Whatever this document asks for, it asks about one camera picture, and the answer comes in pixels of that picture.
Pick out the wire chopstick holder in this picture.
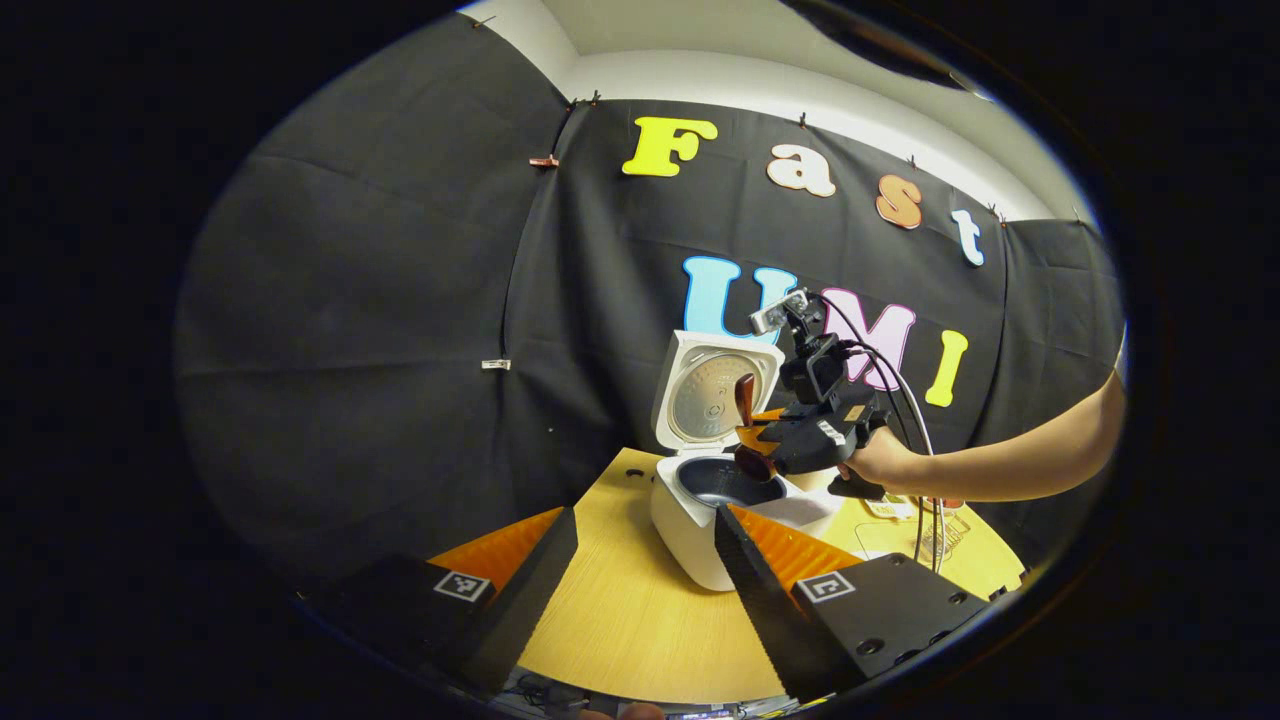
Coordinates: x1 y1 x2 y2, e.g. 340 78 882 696
918 508 971 559

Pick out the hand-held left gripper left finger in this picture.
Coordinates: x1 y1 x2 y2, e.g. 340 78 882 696
300 507 580 696

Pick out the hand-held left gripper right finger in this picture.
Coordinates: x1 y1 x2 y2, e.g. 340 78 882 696
714 503 991 703

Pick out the brown wooden spoon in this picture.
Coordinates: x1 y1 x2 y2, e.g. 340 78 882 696
733 373 776 483

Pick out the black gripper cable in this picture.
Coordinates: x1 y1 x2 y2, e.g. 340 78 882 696
815 293 947 576

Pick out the white rice cooker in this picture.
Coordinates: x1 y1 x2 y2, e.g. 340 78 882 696
650 330 846 592

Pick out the black backdrop cloth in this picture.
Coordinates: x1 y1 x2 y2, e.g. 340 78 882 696
175 15 1126 581

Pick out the clear plastic box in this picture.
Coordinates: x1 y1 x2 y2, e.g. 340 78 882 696
852 510 991 571

